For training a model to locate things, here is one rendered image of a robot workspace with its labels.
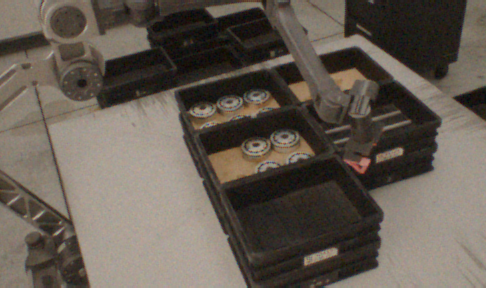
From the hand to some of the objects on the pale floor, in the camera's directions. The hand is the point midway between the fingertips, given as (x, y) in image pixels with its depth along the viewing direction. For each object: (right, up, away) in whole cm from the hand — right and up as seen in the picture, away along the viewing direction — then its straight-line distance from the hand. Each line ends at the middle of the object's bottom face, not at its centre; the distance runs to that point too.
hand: (366, 156), depth 151 cm
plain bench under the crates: (-10, -67, +94) cm, 116 cm away
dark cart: (+69, +39, +233) cm, 246 cm away
